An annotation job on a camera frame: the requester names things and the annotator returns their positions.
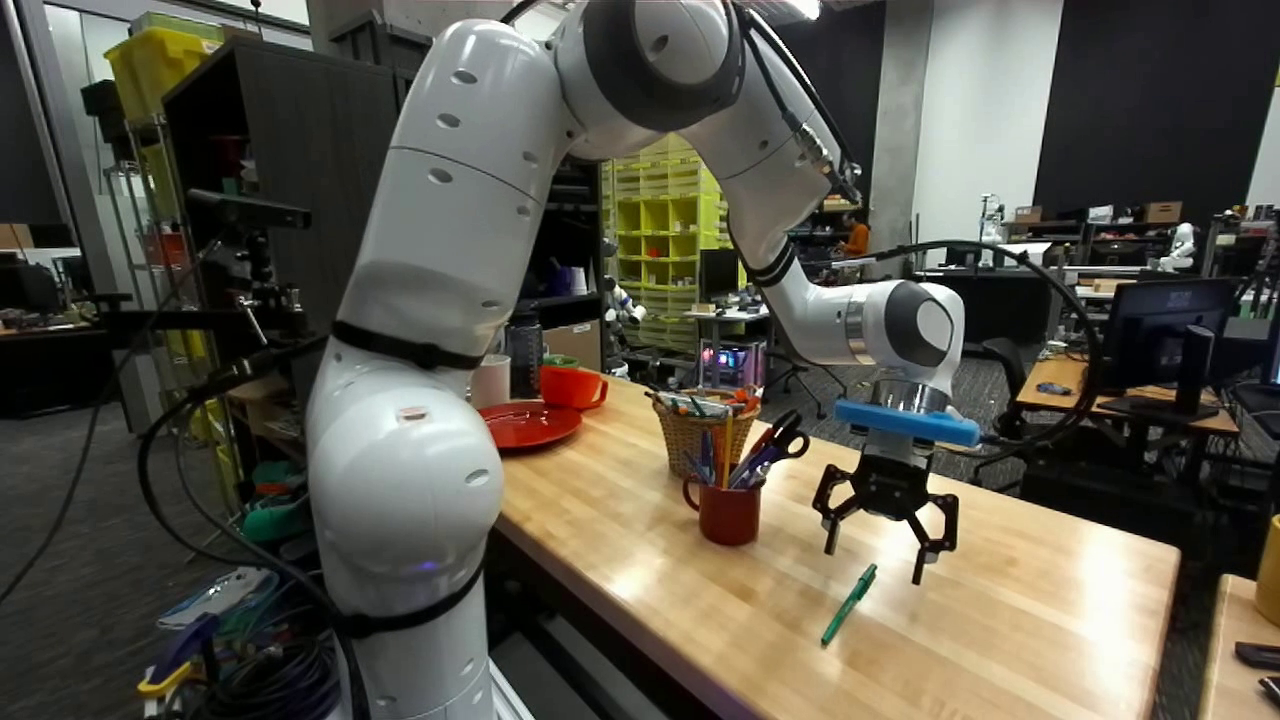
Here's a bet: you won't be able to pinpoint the wooden office desk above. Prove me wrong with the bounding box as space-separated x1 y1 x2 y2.
1010 349 1246 441

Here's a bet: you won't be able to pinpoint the orange red pen mug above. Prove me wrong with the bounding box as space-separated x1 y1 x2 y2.
680 475 769 548

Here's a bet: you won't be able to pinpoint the white paper cup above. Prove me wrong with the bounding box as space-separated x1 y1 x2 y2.
470 351 517 409

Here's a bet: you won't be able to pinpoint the yellow storage bin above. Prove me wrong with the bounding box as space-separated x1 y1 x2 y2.
99 13 226 132

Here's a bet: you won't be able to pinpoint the yellow bin shelving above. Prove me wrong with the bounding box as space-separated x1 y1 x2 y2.
594 132 735 355

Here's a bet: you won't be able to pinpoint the dark computer monitor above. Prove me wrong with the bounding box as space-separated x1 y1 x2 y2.
1101 278 1240 420

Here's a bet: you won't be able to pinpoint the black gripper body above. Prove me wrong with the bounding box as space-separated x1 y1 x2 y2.
848 446 940 524

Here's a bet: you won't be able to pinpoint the red plate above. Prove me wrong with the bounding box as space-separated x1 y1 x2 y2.
475 402 587 455

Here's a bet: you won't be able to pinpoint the black storage cabinet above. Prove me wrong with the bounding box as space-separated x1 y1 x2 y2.
161 34 608 365

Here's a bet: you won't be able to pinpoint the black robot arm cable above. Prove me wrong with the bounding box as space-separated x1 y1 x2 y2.
872 237 1111 448

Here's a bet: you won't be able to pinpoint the black handled scissors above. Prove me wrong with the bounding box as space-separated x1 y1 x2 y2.
739 409 817 487

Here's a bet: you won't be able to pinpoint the green pen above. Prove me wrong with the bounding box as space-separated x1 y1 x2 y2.
817 561 884 653

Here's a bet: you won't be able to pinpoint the tangled floor cable bundle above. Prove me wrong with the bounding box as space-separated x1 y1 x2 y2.
131 563 350 720

